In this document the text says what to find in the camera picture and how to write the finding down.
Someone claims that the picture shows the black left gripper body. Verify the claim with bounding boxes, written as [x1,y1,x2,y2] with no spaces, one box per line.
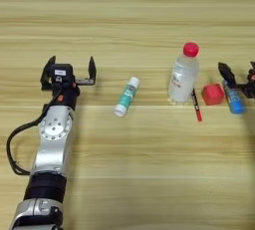
[41,74,98,111]

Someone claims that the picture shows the red cube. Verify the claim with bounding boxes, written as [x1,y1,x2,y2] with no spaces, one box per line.
[200,83,226,107]

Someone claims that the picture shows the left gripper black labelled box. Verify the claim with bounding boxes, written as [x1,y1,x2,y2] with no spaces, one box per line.
[49,63,75,85]

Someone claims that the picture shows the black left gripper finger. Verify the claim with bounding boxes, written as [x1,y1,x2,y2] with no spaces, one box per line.
[40,55,57,85]
[87,56,98,80]

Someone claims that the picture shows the blue glue stick tube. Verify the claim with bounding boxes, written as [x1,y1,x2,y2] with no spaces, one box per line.
[222,80,245,115]

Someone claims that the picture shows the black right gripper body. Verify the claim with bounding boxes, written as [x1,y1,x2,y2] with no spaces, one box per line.
[233,69,255,100]

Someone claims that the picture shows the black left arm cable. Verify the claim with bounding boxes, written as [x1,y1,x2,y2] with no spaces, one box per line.
[6,89,64,176]

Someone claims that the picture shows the clear water bottle red cap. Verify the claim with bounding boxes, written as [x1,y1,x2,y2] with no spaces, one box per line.
[167,41,200,106]

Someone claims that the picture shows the red and black marker pen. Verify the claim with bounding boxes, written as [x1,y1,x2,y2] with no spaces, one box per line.
[190,88,204,122]

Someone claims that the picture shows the green and white glue stick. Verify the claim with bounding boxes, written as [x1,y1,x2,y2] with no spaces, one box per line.
[114,76,141,118]

